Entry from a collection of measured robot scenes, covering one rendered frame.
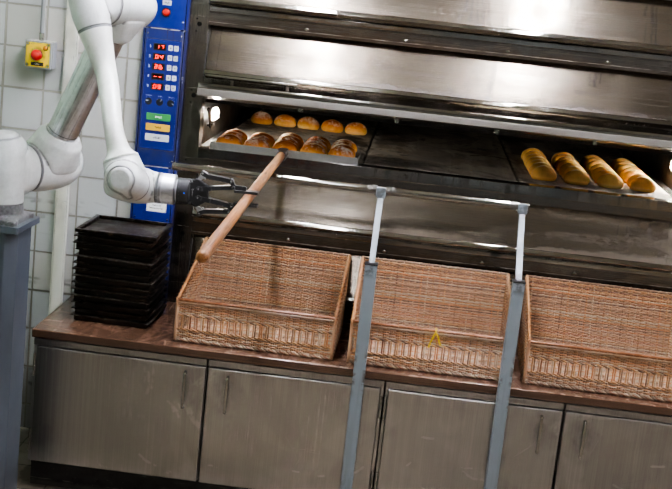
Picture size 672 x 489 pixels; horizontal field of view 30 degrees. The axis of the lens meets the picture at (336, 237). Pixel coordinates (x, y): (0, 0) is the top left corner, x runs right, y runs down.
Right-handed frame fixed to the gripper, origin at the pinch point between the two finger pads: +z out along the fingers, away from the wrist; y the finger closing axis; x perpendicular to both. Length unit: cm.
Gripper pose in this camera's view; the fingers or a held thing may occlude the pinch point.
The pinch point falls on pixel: (246, 198)
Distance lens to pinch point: 365.4
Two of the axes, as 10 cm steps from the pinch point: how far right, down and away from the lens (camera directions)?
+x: -0.6, 2.0, -9.8
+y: -1.1, 9.7, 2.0
